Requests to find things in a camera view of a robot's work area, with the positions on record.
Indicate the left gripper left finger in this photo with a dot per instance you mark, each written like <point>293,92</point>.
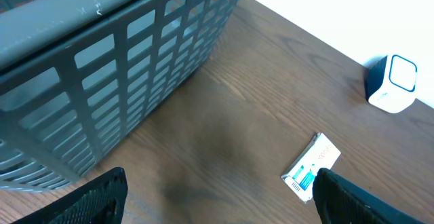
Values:
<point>101,200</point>

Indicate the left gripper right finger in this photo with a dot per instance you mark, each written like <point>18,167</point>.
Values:
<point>338,200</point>

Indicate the white Panadol box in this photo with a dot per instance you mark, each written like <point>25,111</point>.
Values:
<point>299,177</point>

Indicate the grey plastic basket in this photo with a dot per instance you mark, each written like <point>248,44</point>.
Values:
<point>77,76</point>

